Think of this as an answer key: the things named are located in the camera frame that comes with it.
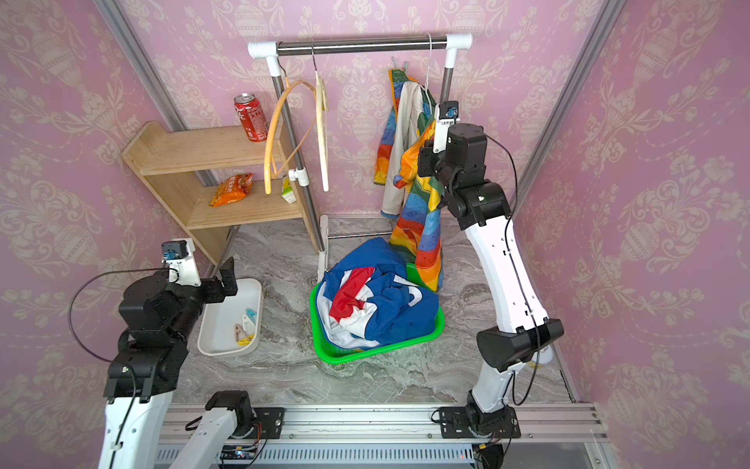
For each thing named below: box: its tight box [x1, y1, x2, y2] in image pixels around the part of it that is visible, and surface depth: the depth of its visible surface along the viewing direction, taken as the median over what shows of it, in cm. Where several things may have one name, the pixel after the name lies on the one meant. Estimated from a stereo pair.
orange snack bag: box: [208, 171, 253, 208], surface depth 98 cm
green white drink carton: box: [281, 175, 297, 205], surface depth 96 cm
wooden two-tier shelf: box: [121, 121, 320, 266], surface depth 89 cm
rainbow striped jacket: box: [374, 68, 444, 293], surface depth 81 cm
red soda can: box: [233, 92, 269, 143], surface depth 77 cm
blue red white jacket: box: [316, 236, 440, 348], surface depth 83 cm
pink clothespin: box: [234, 323, 249, 343], surface depth 91 cm
